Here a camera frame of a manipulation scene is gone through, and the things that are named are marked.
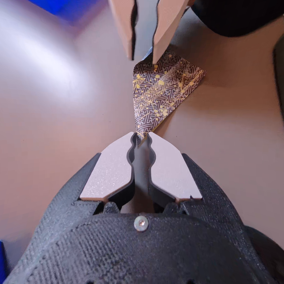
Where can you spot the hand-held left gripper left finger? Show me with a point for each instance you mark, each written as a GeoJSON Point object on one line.
{"type": "Point", "coordinates": [108, 175]}

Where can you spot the black textured pad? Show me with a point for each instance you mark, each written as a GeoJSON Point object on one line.
{"type": "Point", "coordinates": [239, 15]}

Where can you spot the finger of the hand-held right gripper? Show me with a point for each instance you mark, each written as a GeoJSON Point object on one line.
{"type": "Point", "coordinates": [122, 22]}
{"type": "Point", "coordinates": [168, 20]}

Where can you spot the blue plastic bin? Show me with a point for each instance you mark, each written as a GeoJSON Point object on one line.
{"type": "Point", "coordinates": [66, 8]}
{"type": "Point", "coordinates": [2, 259]}

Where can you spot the yellow backed black patterned paper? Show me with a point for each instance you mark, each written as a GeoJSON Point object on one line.
{"type": "Point", "coordinates": [159, 88]}

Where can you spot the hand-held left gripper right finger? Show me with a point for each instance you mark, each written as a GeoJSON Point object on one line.
{"type": "Point", "coordinates": [175, 175]}

